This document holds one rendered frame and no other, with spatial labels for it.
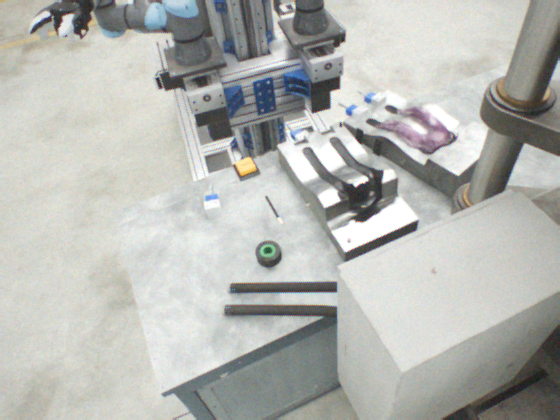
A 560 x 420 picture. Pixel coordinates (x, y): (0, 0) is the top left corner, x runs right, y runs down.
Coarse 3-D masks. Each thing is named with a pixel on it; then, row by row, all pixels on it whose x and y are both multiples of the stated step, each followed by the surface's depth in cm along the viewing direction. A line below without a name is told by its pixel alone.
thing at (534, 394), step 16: (528, 368) 115; (512, 384) 113; (528, 384) 115; (544, 384) 112; (480, 400) 111; (496, 400) 113; (512, 400) 110; (528, 400) 110; (544, 400) 110; (480, 416) 109; (496, 416) 108; (512, 416) 108; (528, 416) 108; (544, 416) 107
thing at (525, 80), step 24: (552, 0) 55; (528, 24) 59; (552, 24) 57; (528, 48) 61; (552, 48) 60; (528, 72) 63; (552, 72) 63; (528, 96) 65; (504, 144) 73; (480, 168) 80; (504, 168) 77; (480, 192) 83
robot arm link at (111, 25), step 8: (96, 8) 137; (104, 8) 137; (112, 8) 138; (120, 8) 138; (96, 16) 139; (104, 16) 138; (112, 16) 138; (120, 16) 138; (104, 24) 140; (112, 24) 140; (120, 24) 140; (104, 32) 143; (112, 32) 142; (120, 32) 144
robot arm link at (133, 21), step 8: (136, 0) 137; (144, 0) 136; (152, 0) 137; (128, 8) 137; (136, 8) 137; (144, 8) 136; (152, 8) 136; (160, 8) 138; (128, 16) 138; (136, 16) 137; (144, 16) 137; (152, 16) 136; (160, 16) 138; (128, 24) 139; (136, 24) 139; (144, 24) 138; (152, 24) 138; (160, 24) 139
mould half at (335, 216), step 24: (288, 144) 162; (312, 144) 161; (288, 168) 160; (312, 168) 154; (336, 168) 153; (384, 168) 144; (312, 192) 143; (336, 192) 139; (384, 192) 143; (336, 216) 141; (360, 216) 142; (384, 216) 141; (408, 216) 140; (336, 240) 138; (360, 240) 136; (384, 240) 139
